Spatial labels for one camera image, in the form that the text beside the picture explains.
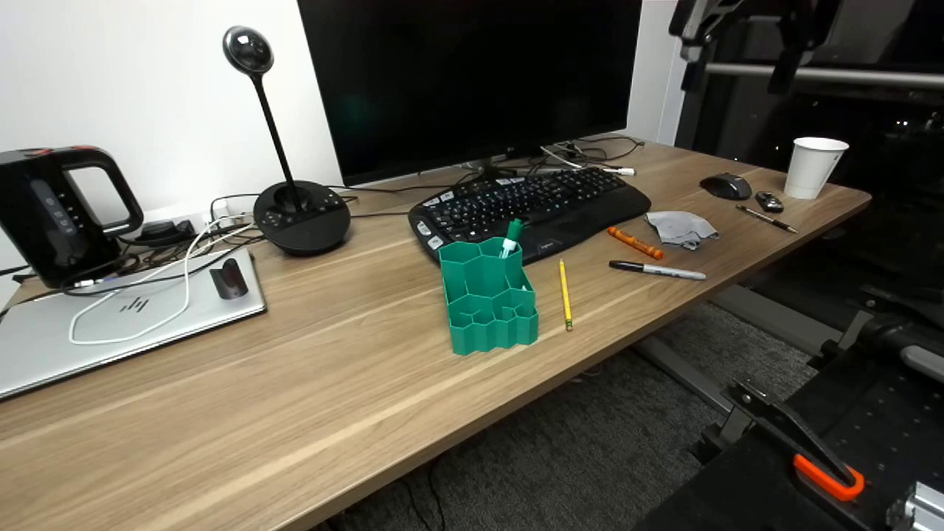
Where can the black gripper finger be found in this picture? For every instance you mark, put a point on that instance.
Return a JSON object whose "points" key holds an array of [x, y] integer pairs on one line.
{"points": [[696, 59], [807, 38]]}

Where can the yellow pencil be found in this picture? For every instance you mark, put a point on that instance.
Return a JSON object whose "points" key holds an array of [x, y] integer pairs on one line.
{"points": [[563, 296]]}

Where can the green honeycomb pen holder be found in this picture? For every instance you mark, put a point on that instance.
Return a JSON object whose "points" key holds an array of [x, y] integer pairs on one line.
{"points": [[487, 314]]}

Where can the silver horizontal metal bar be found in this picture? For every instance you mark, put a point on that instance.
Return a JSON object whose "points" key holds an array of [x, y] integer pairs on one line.
{"points": [[866, 73]]}

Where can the white paper cup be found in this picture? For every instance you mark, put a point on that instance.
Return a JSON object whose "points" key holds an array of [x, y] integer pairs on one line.
{"points": [[814, 169]]}

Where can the black computer mouse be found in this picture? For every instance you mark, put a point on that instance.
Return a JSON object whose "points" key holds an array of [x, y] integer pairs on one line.
{"points": [[727, 187]]}

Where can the small black key fob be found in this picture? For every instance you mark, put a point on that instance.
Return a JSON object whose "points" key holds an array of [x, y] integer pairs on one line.
{"points": [[768, 200]]}

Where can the crumpled grey cloth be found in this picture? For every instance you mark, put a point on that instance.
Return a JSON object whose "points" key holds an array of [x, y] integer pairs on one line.
{"points": [[678, 227]]}

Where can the thin black pen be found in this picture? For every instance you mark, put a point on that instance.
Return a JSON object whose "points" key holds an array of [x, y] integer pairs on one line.
{"points": [[768, 218]]}

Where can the orange marker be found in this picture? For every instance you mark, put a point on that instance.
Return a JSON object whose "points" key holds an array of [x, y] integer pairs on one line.
{"points": [[636, 241]]}

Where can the black marker with white barrel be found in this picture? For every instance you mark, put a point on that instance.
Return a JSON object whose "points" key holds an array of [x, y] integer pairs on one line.
{"points": [[658, 270]]}

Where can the black ergonomic keyboard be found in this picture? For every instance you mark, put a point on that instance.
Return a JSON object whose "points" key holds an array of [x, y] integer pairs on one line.
{"points": [[531, 206]]}

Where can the large black computer monitor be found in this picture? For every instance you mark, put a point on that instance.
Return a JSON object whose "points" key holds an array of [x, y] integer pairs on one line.
{"points": [[462, 76]]}

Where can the black perforated robot table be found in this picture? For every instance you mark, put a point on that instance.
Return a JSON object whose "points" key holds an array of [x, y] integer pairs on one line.
{"points": [[886, 430]]}

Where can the black conference webcam on stand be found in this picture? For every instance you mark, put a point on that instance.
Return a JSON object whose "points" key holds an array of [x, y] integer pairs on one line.
{"points": [[296, 216]]}

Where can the white power adapter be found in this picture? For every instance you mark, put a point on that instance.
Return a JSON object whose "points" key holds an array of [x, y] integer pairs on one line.
{"points": [[230, 206]]}

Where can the small black adapter block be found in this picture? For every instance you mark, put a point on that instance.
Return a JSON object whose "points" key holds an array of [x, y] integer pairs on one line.
{"points": [[227, 278]]}

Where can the silver HP laptop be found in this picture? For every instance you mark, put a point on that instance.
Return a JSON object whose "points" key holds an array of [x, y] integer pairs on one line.
{"points": [[60, 343]]}

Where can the silver aluminium bracket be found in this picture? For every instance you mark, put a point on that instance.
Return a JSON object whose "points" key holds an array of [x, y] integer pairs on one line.
{"points": [[919, 504]]}

